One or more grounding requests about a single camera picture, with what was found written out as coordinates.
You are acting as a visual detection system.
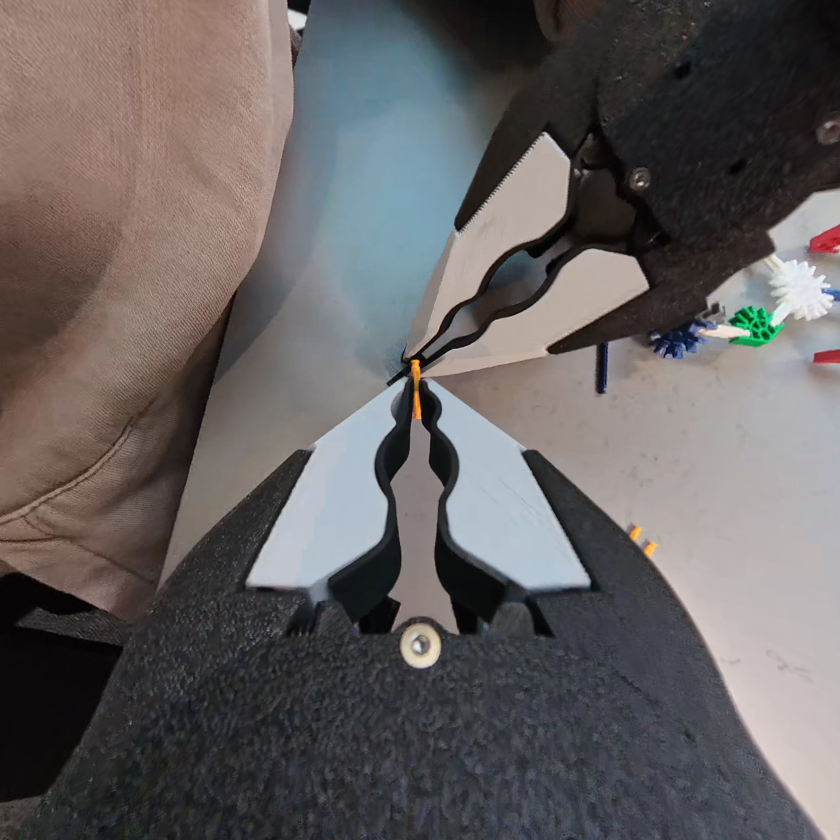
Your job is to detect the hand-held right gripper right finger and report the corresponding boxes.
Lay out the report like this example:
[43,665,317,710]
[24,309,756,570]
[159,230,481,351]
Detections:
[420,379,593,621]

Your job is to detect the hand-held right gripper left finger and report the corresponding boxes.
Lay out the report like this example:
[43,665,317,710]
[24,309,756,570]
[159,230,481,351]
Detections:
[245,379,414,622]

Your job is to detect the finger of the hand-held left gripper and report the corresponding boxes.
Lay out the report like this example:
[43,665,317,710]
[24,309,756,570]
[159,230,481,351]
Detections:
[419,246,652,378]
[402,131,573,363]

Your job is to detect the grey desk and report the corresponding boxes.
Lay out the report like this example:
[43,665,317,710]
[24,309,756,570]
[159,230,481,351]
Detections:
[157,0,840,840]

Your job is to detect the colourful toy rod model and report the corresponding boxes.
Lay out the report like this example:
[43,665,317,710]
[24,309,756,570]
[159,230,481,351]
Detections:
[648,223,840,368]

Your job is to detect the person's beige shirt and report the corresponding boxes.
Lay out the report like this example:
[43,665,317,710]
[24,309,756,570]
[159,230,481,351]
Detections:
[0,0,296,621]

